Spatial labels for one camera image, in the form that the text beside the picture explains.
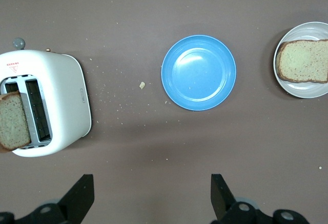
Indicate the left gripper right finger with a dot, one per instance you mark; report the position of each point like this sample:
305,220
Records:
220,195

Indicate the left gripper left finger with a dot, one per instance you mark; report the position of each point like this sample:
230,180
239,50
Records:
79,195

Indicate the brown bread slice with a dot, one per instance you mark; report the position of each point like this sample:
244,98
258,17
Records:
14,121
302,61

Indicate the blue plate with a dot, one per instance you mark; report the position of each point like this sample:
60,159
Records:
198,72

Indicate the beige plate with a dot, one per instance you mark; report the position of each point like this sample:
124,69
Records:
302,92

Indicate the white toaster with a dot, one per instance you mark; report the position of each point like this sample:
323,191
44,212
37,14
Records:
64,93

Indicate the small bread crumb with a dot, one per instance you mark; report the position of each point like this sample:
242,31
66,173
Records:
142,85

